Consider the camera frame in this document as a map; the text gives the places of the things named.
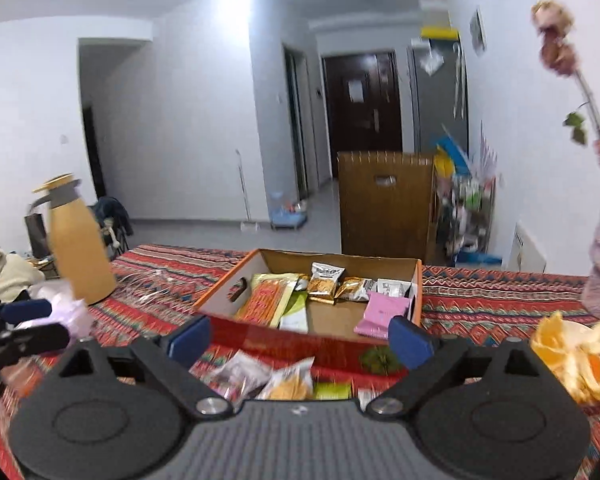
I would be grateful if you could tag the pile of snack packets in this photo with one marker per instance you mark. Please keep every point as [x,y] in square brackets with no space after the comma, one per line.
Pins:
[287,385]

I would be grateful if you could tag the dark brown entrance door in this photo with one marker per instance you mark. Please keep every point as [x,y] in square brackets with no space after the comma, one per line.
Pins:
[350,135]

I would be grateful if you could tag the gold snack packet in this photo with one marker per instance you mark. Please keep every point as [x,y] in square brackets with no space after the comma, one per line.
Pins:
[352,289]

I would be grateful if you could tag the orange peels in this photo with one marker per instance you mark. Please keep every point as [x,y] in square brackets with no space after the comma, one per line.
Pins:
[550,345]

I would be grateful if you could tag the grey side door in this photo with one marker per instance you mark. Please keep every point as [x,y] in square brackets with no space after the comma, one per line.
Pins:
[297,135]

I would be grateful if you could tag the silver black snack packet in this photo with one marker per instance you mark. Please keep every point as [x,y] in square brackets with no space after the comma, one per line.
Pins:
[326,280]

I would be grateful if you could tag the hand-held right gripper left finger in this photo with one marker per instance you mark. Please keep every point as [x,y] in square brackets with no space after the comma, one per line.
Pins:
[190,340]

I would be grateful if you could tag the yellow box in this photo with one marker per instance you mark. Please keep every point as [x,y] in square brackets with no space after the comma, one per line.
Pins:
[440,33]

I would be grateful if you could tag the blue floor tray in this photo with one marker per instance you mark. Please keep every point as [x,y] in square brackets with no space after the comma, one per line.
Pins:
[287,220]

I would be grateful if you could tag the clear plastic bag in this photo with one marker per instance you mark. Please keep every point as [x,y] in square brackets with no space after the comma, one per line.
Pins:
[432,60]

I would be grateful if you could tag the white snack packet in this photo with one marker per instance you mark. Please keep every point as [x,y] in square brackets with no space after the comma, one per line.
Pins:
[394,288]

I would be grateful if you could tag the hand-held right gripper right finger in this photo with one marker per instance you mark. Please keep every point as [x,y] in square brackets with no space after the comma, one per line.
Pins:
[410,342]

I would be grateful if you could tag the white wall frame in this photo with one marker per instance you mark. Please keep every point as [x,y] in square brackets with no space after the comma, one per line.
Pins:
[478,30]

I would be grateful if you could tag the dark backpack on chair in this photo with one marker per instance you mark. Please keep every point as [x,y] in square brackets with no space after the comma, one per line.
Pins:
[111,215]

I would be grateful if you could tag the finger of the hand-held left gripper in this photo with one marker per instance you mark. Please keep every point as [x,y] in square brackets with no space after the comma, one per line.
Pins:
[35,340]
[27,311]

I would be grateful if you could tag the orange patterned snack packet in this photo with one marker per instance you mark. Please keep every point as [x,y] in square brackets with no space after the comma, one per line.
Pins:
[267,302]

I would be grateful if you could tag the white folded umbrella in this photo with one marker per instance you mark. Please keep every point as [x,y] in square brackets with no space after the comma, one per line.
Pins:
[460,80]

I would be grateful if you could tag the light green snack packet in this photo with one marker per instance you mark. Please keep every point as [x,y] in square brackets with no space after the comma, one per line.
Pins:
[295,315]

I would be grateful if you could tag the purple tissue pack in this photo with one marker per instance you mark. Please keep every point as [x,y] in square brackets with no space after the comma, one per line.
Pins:
[72,310]

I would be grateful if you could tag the white door notice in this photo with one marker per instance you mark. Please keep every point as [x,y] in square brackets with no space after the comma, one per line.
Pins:
[356,91]

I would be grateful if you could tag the yellow thermos jug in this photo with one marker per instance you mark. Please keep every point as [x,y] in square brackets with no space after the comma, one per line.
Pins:
[82,250]

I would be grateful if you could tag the dried pink roses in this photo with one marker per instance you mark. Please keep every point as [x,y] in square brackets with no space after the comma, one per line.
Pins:
[555,20]

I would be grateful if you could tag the pink snack packet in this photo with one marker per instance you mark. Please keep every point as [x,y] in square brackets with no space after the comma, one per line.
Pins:
[382,315]

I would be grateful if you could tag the black paper bag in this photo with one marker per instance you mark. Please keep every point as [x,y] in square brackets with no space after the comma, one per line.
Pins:
[36,237]

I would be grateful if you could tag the beige cloth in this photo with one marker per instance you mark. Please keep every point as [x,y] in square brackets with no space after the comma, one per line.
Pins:
[5,275]

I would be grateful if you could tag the cluttered storage rack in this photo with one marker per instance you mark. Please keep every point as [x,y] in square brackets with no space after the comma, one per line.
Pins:
[460,210]

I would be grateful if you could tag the grey fridge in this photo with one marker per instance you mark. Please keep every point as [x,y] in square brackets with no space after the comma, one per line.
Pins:
[440,110]

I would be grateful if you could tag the red cardboard box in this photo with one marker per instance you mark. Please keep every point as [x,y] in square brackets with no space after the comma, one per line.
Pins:
[385,210]

